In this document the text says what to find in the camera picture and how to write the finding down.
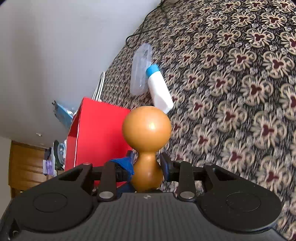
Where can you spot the red cardboard box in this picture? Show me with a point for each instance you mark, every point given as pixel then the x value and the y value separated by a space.
pixel 95 135

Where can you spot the orange wooden gourd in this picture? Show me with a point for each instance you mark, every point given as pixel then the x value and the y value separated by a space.
pixel 146 129

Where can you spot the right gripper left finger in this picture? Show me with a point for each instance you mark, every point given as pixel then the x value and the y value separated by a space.
pixel 115 179

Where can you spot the white bottle blue cap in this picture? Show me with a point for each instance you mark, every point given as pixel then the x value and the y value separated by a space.
pixel 158 89

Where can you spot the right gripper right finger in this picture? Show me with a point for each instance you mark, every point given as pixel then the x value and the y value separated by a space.
pixel 181 172

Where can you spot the blue paper bag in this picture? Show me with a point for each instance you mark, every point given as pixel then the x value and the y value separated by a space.
pixel 64 115

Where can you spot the clear plastic case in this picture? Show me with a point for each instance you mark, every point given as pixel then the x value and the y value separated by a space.
pixel 142 59

